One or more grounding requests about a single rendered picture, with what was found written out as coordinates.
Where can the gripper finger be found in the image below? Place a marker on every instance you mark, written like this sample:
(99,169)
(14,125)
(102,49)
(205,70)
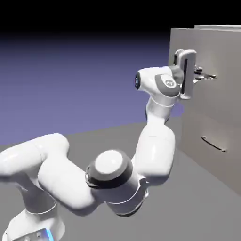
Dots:
(198,70)
(197,79)

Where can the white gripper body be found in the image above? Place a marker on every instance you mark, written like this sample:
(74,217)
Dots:
(188,75)

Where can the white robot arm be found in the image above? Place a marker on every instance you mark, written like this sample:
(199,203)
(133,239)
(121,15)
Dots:
(154,150)

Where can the grey cabinet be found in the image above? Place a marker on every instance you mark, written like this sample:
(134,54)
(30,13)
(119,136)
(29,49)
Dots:
(216,169)

